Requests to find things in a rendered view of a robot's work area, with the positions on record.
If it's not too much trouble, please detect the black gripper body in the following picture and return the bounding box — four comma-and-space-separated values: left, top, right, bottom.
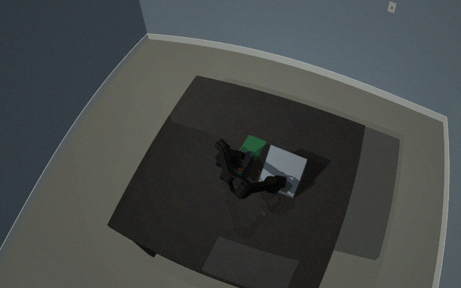
220, 150, 245, 180

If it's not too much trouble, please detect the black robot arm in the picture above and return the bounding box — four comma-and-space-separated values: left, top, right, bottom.
214, 139, 287, 199

